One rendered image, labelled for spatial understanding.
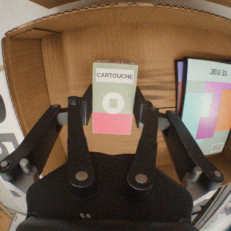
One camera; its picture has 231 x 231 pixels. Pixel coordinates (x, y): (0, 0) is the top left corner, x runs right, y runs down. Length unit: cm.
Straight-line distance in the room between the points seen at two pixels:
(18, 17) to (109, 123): 25
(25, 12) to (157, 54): 24
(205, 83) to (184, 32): 9
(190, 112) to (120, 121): 12
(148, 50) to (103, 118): 12
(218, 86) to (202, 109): 5
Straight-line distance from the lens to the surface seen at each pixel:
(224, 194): 81
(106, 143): 28
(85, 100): 16
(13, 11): 31
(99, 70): 19
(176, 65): 23
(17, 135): 20
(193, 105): 25
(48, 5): 25
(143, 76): 23
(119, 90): 19
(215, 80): 26
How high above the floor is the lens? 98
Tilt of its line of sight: 65 degrees down
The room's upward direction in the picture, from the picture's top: 179 degrees counter-clockwise
